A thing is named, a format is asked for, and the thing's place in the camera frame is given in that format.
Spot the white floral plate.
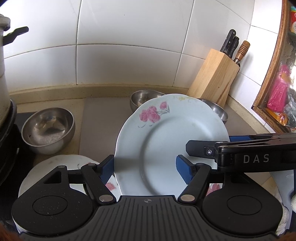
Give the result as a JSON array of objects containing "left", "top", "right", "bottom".
[{"left": 114, "top": 94, "right": 229, "bottom": 197}]

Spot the steel bowl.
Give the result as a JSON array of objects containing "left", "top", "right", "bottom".
[
  {"left": 199, "top": 98, "right": 229, "bottom": 124},
  {"left": 129, "top": 89, "right": 165, "bottom": 112},
  {"left": 21, "top": 108, "right": 75, "bottom": 155}
]

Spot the white cloth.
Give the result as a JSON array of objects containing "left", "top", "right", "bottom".
[{"left": 271, "top": 170, "right": 295, "bottom": 235}]

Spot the pink plastic bag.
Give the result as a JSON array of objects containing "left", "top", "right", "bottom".
[{"left": 267, "top": 64, "right": 291, "bottom": 113}]

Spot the white floral plate below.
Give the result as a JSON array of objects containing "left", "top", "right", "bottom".
[{"left": 17, "top": 154, "right": 121, "bottom": 235}]

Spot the wooden knife block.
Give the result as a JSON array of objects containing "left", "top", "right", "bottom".
[{"left": 187, "top": 49, "right": 240, "bottom": 108}]

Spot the black stove top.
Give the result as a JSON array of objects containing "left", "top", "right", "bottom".
[{"left": 1, "top": 100, "right": 36, "bottom": 221}]

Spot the large metal pot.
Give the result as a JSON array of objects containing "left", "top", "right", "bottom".
[{"left": 0, "top": 15, "right": 29, "bottom": 126}]

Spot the wooden window frame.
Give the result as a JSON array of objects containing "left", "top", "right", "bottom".
[{"left": 252, "top": 1, "right": 295, "bottom": 133}]

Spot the wooden knife handle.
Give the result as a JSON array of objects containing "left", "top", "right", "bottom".
[{"left": 234, "top": 41, "right": 250, "bottom": 64}]

